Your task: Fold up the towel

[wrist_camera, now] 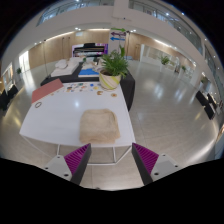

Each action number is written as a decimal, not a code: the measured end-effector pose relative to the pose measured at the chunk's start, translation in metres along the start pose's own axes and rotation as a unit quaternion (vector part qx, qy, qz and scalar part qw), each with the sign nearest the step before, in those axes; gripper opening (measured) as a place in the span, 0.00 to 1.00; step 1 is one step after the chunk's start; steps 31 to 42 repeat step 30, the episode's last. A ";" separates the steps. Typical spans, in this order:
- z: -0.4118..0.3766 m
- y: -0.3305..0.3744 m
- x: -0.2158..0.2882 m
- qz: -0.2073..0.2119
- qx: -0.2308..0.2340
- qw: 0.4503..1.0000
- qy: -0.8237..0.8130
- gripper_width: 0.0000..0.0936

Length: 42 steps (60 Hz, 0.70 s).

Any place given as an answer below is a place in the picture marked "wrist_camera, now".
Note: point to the blue board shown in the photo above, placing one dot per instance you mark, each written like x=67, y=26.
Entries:
x=88, y=72

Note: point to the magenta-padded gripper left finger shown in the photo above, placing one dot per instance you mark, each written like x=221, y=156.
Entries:
x=78, y=159

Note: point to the blue arrow sign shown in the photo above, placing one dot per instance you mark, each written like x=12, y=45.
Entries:
x=117, y=38

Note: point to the group of black chairs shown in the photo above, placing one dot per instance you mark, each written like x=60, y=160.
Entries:
x=206, y=105
x=6, y=96

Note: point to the purple arrow sign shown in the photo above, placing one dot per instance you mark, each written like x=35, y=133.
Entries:
x=118, y=34

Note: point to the green arrow sign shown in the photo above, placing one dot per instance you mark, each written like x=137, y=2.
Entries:
x=118, y=29

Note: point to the potted plant in striped pot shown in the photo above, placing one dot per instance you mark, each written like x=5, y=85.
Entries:
x=108, y=82

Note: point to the green indoor plant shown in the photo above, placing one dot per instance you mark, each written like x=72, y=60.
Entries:
x=18, y=70
x=165, y=60

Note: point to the large white architectural model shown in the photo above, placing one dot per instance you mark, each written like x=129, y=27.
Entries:
x=65, y=70

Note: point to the tall black floor stand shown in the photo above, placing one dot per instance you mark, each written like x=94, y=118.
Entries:
x=45, y=58

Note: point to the red flat board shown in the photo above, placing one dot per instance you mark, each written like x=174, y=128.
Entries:
x=46, y=90

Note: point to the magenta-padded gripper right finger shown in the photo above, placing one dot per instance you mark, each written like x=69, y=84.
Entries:
x=146, y=159

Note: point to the small brown disc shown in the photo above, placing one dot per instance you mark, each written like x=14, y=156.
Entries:
x=100, y=93
x=113, y=95

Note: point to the sheet of colourful stickers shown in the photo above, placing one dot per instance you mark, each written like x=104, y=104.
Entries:
x=80, y=87

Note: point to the beige towel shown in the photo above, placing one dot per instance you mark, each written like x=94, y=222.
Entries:
x=99, y=126

